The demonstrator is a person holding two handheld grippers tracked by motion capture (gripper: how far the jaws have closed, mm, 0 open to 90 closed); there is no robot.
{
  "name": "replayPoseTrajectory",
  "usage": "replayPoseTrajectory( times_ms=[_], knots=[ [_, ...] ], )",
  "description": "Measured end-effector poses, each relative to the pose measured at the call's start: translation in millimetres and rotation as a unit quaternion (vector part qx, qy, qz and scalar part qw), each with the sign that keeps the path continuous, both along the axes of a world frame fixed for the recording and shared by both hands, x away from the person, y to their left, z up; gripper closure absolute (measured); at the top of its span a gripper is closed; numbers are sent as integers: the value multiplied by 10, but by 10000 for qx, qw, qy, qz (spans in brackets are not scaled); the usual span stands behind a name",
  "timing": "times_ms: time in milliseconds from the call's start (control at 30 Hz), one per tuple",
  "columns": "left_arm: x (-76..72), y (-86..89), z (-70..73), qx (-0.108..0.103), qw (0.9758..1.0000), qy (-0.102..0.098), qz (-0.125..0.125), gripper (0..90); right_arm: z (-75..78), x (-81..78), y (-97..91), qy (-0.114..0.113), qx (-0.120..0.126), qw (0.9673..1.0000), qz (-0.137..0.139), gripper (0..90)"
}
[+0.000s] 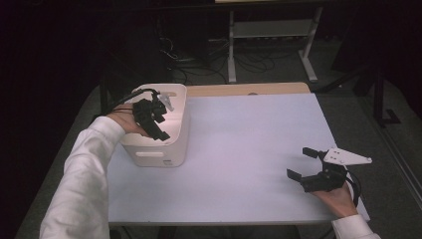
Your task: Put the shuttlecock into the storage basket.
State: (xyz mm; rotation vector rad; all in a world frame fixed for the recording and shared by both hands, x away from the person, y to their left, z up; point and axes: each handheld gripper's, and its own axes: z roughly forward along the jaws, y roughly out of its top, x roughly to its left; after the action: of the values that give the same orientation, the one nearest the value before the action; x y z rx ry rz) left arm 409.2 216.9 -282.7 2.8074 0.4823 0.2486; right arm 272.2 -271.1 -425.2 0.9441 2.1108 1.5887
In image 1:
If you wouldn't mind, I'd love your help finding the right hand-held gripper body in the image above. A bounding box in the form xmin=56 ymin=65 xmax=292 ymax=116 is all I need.
xmin=300 ymin=146 xmax=373 ymax=194

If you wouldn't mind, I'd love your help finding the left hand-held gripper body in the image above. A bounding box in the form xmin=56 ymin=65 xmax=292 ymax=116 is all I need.
xmin=131 ymin=93 xmax=175 ymax=129

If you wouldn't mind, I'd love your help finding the white plastic storage bin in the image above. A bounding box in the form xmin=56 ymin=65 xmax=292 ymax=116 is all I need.
xmin=118 ymin=83 xmax=191 ymax=168

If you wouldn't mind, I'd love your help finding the person's left hand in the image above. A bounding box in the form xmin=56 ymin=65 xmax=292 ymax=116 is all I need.
xmin=105 ymin=103 xmax=150 ymax=137

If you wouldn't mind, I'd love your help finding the person's right hand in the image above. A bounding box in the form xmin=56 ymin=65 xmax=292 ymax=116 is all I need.
xmin=311 ymin=181 xmax=359 ymax=219

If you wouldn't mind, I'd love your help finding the black metal stand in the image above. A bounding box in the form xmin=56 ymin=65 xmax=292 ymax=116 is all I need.
xmin=88 ymin=75 xmax=111 ymax=120
xmin=317 ymin=64 xmax=402 ymax=128

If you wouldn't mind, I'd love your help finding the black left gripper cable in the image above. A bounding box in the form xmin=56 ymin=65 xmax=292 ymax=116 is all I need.
xmin=105 ymin=87 xmax=161 ymax=117

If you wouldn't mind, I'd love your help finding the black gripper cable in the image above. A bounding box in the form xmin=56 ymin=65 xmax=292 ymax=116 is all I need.
xmin=344 ymin=170 xmax=362 ymax=207
xmin=105 ymin=87 xmax=161 ymax=117

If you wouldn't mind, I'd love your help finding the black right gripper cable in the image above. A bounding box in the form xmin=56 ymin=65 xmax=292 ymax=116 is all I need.
xmin=344 ymin=170 xmax=362 ymax=207

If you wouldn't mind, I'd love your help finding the tangle of floor cables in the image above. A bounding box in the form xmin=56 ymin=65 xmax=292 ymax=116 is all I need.
xmin=158 ymin=35 xmax=277 ymax=85

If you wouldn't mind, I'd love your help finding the grey metal table frame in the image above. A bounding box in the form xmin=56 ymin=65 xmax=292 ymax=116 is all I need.
xmin=227 ymin=6 xmax=324 ymax=85

